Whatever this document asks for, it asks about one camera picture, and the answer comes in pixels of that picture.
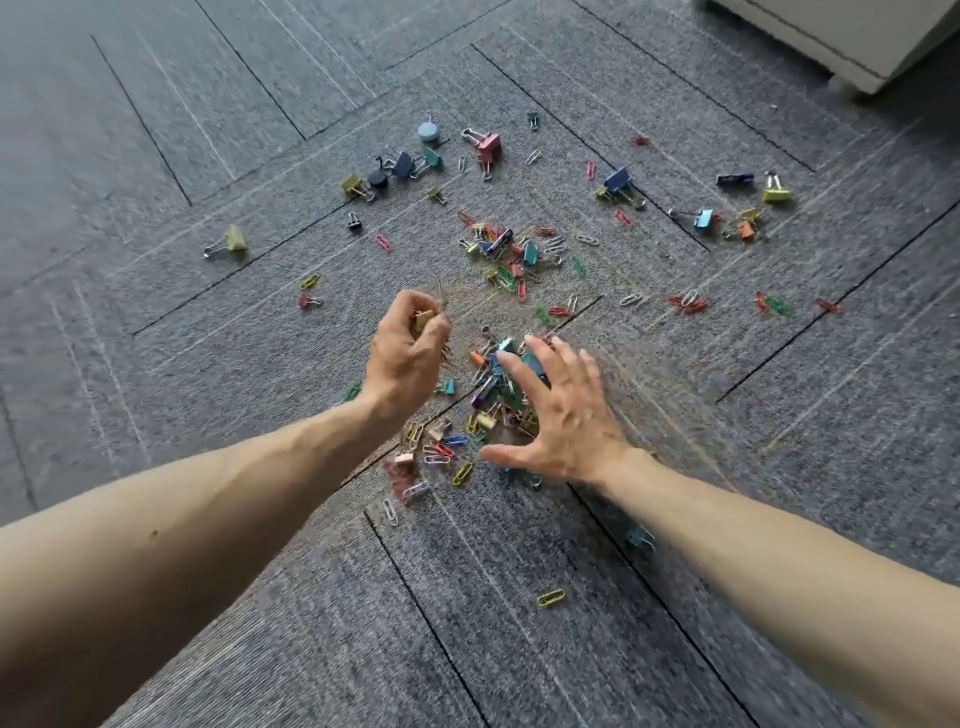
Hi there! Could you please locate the person's right forearm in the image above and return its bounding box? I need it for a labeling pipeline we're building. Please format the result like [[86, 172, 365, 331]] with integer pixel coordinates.
[[598, 450, 960, 728]]

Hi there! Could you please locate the yellow-green binder clip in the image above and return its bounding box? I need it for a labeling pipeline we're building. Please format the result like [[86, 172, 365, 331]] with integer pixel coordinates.
[[202, 224, 249, 261]]

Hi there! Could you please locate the person's left forearm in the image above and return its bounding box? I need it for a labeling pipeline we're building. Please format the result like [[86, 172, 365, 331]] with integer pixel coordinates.
[[0, 391, 406, 728]]

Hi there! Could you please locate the white cabinet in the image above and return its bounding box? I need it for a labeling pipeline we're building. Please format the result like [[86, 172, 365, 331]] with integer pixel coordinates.
[[707, 0, 960, 96]]

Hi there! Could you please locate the person's right hand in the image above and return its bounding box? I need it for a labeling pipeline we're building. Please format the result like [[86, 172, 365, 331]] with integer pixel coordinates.
[[480, 335, 639, 486]]

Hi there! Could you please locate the pink binder clip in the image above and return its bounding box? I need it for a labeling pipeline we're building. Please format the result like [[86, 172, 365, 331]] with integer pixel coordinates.
[[461, 127, 503, 172]]

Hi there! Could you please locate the person's left hand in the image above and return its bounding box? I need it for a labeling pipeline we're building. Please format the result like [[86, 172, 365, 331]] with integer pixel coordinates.
[[362, 288, 453, 422]]

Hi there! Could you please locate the scatter of mixed coloured clips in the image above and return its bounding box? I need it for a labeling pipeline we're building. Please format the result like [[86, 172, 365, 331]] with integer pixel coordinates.
[[456, 211, 603, 325]]

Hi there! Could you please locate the heap of mixed coloured clips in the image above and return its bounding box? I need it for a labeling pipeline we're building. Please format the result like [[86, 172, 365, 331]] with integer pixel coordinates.
[[381, 324, 558, 498]]

